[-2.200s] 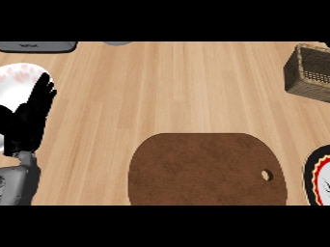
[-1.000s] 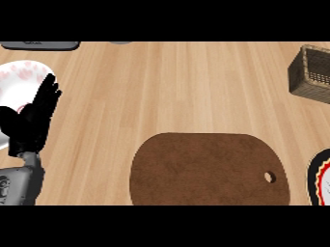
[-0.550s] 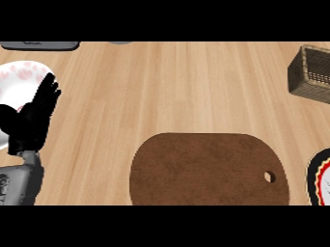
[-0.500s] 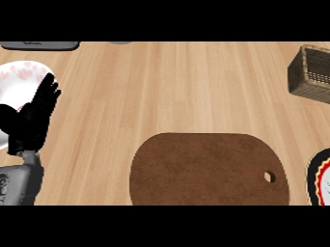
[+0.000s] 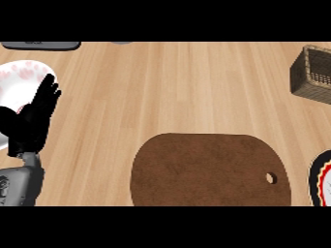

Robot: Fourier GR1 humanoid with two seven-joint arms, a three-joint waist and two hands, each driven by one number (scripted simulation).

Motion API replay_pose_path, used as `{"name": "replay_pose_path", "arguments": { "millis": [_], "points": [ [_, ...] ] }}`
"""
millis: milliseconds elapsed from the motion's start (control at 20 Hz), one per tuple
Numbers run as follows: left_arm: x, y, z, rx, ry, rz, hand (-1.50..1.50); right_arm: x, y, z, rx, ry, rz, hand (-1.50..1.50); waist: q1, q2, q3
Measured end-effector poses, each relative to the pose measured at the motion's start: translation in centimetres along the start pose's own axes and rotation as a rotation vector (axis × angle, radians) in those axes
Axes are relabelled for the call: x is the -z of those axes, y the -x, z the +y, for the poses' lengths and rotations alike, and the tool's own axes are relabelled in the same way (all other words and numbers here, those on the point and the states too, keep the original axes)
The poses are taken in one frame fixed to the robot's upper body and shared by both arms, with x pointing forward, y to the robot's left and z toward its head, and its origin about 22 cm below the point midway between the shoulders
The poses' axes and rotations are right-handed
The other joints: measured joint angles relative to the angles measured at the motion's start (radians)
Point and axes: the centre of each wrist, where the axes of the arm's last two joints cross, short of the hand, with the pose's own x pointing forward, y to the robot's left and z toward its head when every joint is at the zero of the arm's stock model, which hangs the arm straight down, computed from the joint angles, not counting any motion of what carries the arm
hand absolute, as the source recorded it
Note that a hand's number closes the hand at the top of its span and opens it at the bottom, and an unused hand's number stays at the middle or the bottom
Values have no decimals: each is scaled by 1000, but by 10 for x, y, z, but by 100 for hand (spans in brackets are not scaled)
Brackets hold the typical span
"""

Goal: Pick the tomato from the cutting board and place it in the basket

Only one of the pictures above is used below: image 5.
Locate brown wooden cutting board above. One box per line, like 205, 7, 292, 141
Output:
129, 132, 293, 207

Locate black red yellow patterned plate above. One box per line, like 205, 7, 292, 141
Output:
308, 147, 331, 207

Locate brown wicker basket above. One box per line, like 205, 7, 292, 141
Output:
289, 42, 331, 109

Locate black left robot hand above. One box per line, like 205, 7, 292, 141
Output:
0, 73, 63, 158

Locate white bowl with pink flowers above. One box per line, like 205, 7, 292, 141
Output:
0, 59, 59, 156

